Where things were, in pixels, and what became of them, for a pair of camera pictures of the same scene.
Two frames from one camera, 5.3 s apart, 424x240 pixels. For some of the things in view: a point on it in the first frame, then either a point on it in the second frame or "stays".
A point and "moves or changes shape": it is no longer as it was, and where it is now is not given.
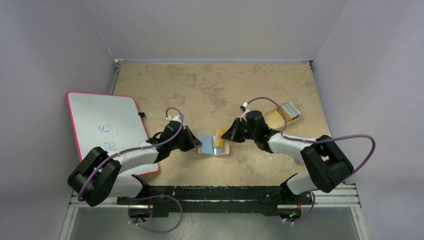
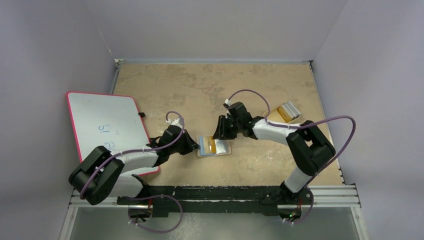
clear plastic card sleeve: x=212 y=145 stays
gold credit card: x=218 y=141 moves or changes shape
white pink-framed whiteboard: x=111 y=122 stays
